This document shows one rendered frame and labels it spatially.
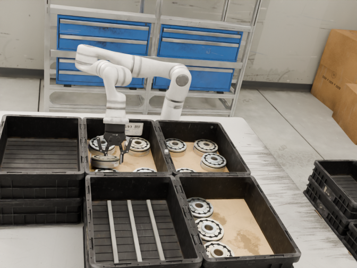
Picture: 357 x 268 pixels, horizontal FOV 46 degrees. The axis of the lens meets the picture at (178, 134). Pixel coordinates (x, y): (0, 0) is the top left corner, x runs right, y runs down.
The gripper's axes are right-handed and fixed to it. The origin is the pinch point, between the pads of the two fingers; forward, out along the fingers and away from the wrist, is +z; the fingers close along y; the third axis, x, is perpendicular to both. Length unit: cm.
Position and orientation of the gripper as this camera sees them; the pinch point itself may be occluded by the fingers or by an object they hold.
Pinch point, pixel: (113, 159)
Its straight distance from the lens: 159.8
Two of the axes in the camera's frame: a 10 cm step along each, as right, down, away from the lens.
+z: -0.6, 9.9, 1.1
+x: 1.9, 1.2, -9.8
